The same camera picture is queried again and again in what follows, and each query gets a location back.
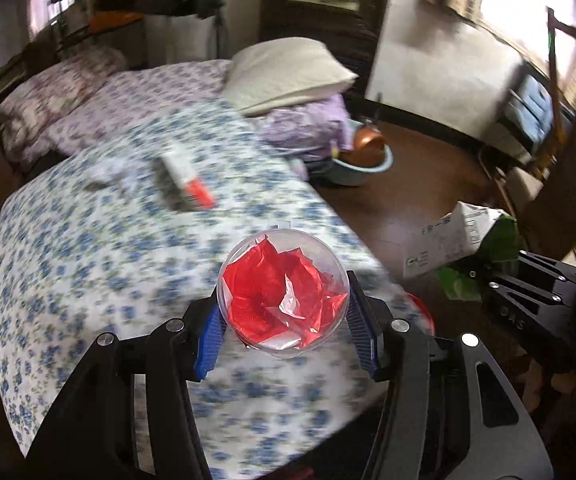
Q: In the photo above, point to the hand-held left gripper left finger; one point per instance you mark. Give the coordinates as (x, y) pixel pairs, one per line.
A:
(208, 345)

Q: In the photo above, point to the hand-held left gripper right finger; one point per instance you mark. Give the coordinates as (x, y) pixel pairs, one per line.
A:
(365, 330)

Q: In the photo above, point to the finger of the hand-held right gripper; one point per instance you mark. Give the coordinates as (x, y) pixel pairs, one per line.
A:
(523, 310)
(548, 267)

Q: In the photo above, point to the red wrapper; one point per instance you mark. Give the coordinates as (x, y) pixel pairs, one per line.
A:
(263, 285)

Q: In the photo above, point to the white cardboard box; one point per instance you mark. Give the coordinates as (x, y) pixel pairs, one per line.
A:
(458, 235)

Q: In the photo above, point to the clear plastic cup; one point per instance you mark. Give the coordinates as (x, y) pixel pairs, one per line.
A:
(255, 242)

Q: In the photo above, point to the blue floral blanket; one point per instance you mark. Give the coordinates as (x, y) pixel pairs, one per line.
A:
(92, 270)

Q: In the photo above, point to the teal plastic basin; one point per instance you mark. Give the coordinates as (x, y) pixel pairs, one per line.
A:
(363, 175)

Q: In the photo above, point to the blue drawer cabinet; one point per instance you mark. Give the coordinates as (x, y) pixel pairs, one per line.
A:
(533, 105)

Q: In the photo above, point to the white box with red end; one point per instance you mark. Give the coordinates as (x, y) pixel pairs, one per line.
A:
(182, 175)

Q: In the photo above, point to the copper pot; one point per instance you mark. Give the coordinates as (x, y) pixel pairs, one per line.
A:
(368, 142)

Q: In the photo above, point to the crumpled white tissue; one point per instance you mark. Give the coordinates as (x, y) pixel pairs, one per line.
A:
(112, 172)

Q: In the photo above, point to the wooden chair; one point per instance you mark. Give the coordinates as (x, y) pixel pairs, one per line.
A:
(554, 60)

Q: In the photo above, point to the purple folded quilt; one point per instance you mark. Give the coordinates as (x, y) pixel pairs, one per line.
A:
(303, 125)

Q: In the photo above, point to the purple floral bedsheet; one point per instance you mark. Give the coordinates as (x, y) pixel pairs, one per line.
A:
(132, 95)

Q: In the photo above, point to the white pillow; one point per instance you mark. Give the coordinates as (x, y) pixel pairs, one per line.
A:
(288, 75)

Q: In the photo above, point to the large bright window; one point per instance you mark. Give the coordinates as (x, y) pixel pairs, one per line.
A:
(518, 0)

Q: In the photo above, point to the dark wooden cabinet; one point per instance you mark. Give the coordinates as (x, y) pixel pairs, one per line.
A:
(318, 35)

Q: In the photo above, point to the orange cloth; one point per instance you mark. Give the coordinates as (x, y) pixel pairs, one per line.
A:
(115, 21)

